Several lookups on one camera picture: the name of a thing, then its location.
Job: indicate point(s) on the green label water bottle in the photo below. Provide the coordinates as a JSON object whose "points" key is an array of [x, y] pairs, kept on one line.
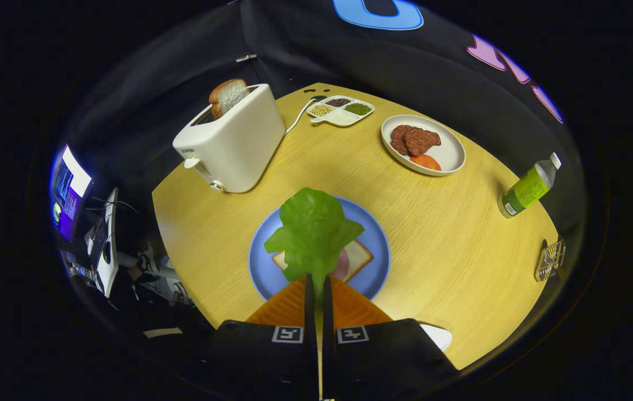
{"points": [[525, 190]]}

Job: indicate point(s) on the black backdrop cloth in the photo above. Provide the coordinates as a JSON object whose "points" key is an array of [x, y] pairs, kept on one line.
{"points": [[405, 72]]}

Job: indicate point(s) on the white bread slice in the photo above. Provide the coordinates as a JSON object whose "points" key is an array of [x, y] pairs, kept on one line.
{"points": [[358, 257]]}

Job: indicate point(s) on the black keyboard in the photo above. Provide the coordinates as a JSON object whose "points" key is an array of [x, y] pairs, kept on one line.
{"points": [[99, 242]]}

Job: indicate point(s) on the brown meat patty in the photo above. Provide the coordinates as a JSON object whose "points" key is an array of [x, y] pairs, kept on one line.
{"points": [[422, 140], [397, 139]]}

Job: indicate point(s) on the green lettuce leaf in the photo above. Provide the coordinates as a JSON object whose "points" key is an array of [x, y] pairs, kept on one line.
{"points": [[313, 228]]}

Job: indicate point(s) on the white square plate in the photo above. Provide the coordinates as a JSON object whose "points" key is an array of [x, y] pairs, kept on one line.
{"points": [[438, 337]]}

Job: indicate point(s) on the computer monitor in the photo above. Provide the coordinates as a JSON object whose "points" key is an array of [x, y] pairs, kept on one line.
{"points": [[68, 189]]}

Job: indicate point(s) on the white side table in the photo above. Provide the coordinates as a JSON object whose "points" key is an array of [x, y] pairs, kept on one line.
{"points": [[110, 278]]}

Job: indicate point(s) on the white toaster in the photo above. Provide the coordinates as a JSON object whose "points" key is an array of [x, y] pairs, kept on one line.
{"points": [[238, 145]]}

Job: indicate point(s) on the white cloth clip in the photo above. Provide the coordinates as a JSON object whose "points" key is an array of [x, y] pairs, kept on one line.
{"points": [[246, 57]]}

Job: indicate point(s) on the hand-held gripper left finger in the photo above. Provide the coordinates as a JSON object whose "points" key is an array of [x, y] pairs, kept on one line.
{"points": [[310, 345]]}

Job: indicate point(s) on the white divided bean dish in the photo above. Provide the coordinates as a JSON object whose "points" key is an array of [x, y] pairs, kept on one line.
{"points": [[341, 117]]}

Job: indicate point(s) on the red tomato slice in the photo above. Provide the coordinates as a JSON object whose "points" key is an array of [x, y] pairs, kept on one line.
{"points": [[426, 162]]}

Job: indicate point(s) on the pink ham slice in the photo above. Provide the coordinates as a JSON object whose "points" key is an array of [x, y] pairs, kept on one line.
{"points": [[343, 266]]}

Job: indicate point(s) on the white round plate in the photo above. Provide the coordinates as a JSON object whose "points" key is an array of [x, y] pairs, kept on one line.
{"points": [[450, 150]]}

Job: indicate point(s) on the blue round plate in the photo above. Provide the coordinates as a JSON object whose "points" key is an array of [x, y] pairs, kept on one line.
{"points": [[374, 239]]}

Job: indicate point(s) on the toasted bread slice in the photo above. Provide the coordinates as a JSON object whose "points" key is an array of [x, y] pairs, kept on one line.
{"points": [[228, 94]]}

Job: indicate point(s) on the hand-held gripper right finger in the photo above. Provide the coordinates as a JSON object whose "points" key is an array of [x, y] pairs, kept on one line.
{"points": [[328, 345]]}

